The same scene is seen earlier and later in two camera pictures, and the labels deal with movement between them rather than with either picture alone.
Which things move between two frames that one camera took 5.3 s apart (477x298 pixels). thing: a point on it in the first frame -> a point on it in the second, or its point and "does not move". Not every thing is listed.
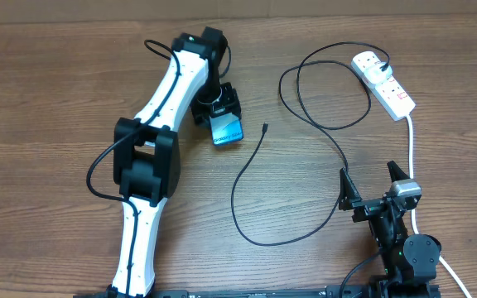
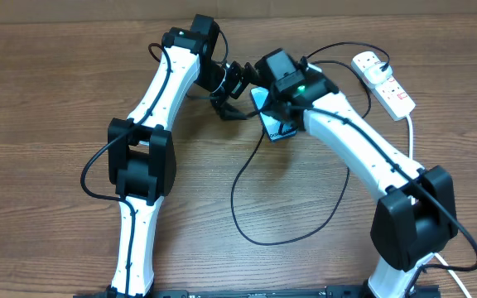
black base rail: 341,292 does not move
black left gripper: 229,103 -> 242,77
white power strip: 389,93 does not move
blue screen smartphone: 226,128 -> 275,128
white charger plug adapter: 374,74 does not move
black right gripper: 366,208 -> 272,109
